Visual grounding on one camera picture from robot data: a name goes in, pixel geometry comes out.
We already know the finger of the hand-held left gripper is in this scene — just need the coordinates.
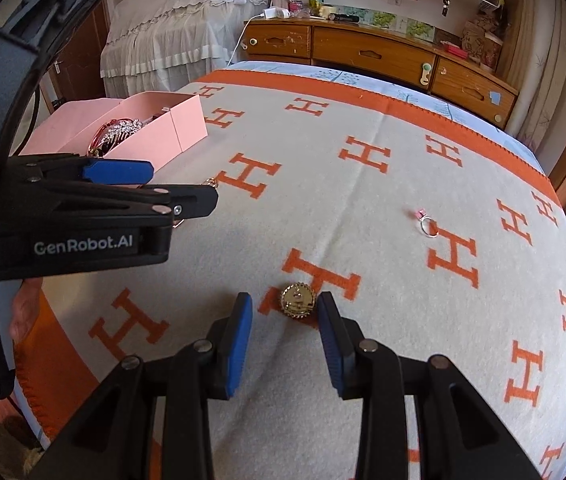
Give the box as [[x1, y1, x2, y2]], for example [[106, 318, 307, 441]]
[[38, 185, 219, 224], [6, 154, 156, 187]]

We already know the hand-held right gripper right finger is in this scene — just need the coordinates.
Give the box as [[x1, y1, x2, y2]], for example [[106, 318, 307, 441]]
[[316, 291, 544, 480]]

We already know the beige curtain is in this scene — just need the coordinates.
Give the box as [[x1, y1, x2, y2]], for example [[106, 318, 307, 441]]
[[505, 0, 566, 161]]

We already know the wooden desk with drawers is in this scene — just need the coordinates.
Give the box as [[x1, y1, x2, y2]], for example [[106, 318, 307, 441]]
[[240, 15, 521, 131]]

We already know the dark wooden door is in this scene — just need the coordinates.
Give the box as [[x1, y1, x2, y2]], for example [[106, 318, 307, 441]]
[[38, 5, 114, 116]]

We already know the patterned paper bag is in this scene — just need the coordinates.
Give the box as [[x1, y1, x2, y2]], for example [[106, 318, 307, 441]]
[[460, 15, 488, 61]]

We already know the pink cardboard box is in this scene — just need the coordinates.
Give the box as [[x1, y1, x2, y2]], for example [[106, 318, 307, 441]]
[[17, 91, 209, 173]]

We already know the green picture card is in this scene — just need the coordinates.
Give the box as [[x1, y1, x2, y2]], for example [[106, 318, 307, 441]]
[[363, 7, 396, 28], [405, 17, 436, 41]]

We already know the person's left hand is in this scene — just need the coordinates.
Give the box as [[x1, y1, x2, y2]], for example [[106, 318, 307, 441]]
[[10, 282, 43, 343]]

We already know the white charging cable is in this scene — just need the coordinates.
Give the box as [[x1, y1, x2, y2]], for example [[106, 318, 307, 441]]
[[228, 12, 266, 68]]

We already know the beige and orange printed blanket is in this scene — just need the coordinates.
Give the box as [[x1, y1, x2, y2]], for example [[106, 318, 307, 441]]
[[13, 67, 566, 480]]

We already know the silver ring with pink stone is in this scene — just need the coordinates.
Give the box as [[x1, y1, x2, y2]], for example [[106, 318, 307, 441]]
[[413, 208, 440, 237]]

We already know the white lace cover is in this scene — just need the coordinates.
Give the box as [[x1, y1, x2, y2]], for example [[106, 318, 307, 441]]
[[99, 0, 274, 98]]

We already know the small gold brooch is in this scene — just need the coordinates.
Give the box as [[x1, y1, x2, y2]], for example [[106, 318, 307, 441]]
[[281, 283, 318, 318]]

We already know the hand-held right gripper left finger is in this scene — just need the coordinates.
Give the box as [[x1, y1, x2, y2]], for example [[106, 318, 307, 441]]
[[28, 291, 254, 480]]

